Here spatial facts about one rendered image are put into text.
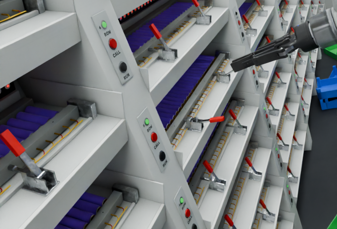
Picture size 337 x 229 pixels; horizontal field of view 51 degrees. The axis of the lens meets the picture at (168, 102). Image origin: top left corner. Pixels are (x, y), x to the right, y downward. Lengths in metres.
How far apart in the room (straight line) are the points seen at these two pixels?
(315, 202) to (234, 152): 0.89
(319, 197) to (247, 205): 0.81
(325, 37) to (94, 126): 0.61
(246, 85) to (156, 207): 0.72
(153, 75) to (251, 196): 0.62
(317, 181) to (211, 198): 1.16
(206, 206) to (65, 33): 0.57
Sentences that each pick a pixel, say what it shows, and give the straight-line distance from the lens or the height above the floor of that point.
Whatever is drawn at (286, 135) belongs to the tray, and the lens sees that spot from 1.81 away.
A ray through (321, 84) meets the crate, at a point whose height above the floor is 0.10.
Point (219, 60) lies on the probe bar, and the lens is 1.18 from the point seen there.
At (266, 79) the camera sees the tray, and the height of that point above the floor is 0.70.
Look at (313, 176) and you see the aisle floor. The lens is 2.07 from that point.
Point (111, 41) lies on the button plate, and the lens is 0.60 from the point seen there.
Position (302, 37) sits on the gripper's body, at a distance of 0.97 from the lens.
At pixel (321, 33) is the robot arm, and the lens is 0.96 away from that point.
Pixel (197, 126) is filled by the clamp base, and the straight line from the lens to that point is 0.86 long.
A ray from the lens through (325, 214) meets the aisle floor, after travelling 1.86.
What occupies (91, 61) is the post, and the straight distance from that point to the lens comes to 0.58.
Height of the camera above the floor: 1.28
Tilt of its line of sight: 21 degrees down
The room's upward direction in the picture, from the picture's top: 22 degrees counter-clockwise
